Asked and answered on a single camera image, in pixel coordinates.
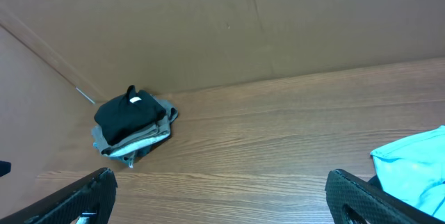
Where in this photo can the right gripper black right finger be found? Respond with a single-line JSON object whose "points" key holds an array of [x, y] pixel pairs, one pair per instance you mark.
{"points": [[353, 200]]}

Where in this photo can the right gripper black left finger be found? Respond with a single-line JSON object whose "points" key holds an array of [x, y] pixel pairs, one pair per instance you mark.
{"points": [[87, 200]]}

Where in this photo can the black t-shirt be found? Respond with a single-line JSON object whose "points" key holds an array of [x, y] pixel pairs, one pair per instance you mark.
{"points": [[127, 113]]}

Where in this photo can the light blue t-shirt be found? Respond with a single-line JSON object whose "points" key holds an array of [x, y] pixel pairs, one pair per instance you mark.
{"points": [[412, 170]]}

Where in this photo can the grey folded shorts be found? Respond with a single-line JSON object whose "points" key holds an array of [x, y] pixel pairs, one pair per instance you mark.
{"points": [[140, 140]]}

